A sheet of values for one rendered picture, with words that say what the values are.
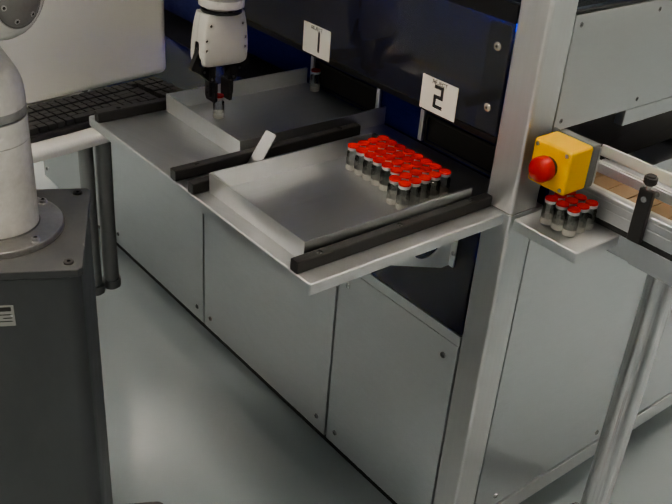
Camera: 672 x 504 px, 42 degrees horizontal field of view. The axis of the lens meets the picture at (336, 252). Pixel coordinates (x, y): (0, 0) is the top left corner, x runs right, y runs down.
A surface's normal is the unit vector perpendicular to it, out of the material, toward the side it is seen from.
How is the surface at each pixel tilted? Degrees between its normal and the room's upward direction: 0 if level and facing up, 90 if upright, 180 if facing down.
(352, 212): 0
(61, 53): 90
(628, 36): 90
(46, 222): 0
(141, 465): 0
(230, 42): 93
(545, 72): 90
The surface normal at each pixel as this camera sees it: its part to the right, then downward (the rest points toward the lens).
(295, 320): -0.78, 0.27
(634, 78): 0.62, 0.43
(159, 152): 0.07, -0.86
